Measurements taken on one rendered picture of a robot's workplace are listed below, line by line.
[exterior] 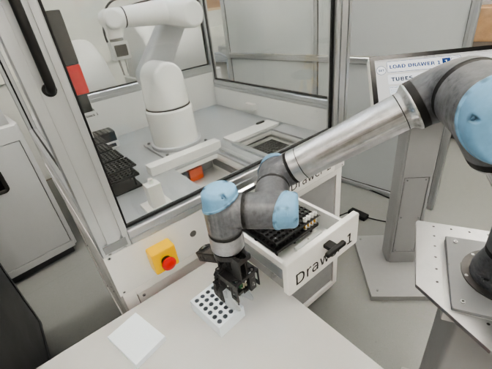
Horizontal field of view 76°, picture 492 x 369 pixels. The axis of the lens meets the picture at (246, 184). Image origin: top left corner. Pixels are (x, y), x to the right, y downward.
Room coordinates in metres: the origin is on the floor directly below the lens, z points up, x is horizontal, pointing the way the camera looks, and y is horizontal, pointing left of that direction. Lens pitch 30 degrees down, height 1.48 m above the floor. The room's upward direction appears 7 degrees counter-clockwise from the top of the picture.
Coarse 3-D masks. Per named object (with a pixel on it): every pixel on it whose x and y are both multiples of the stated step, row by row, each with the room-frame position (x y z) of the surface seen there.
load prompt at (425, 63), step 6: (402, 60) 1.40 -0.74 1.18; (408, 60) 1.39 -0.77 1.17; (414, 60) 1.39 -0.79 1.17; (420, 60) 1.38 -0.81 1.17; (426, 60) 1.38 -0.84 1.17; (432, 60) 1.37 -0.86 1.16; (438, 60) 1.36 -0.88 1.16; (444, 60) 1.36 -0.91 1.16; (390, 66) 1.39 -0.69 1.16; (396, 66) 1.39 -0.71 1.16; (402, 66) 1.38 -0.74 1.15; (408, 66) 1.38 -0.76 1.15; (414, 66) 1.37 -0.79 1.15; (420, 66) 1.36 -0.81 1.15; (426, 66) 1.36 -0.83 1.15; (432, 66) 1.35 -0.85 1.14
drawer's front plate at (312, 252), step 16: (336, 224) 0.66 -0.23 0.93; (352, 224) 0.68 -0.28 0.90; (320, 240) 0.61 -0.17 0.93; (336, 240) 0.64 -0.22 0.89; (352, 240) 0.69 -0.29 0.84; (304, 256) 0.57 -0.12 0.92; (320, 256) 0.60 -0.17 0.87; (336, 256) 0.64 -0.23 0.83; (288, 272) 0.54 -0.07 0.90; (288, 288) 0.53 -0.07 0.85
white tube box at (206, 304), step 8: (208, 288) 0.61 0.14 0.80; (200, 296) 0.59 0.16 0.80; (208, 296) 0.59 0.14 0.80; (216, 296) 0.58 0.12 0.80; (192, 304) 0.57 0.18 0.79; (200, 304) 0.57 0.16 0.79; (208, 304) 0.56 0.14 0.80; (216, 304) 0.56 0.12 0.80; (224, 304) 0.55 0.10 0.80; (240, 304) 0.55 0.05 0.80; (200, 312) 0.55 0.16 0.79; (208, 312) 0.54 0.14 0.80; (216, 312) 0.53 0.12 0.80; (224, 312) 0.53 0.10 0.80; (232, 312) 0.54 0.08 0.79; (240, 312) 0.53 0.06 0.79; (208, 320) 0.52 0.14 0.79; (216, 320) 0.51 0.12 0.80; (224, 320) 0.51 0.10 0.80; (232, 320) 0.51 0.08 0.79; (216, 328) 0.50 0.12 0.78; (224, 328) 0.50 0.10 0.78
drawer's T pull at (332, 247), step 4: (324, 244) 0.61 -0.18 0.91; (328, 244) 0.61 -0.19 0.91; (332, 244) 0.60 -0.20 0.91; (336, 244) 0.60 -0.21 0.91; (340, 244) 0.60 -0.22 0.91; (344, 244) 0.60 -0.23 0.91; (328, 248) 0.59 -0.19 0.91; (332, 248) 0.59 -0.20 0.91; (336, 248) 0.59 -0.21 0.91; (340, 248) 0.60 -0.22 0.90; (328, 252) 0.58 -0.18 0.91; (332, 252) 0.58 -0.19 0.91; (336, 252) 0.59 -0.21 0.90; (328, 256) 0.57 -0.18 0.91
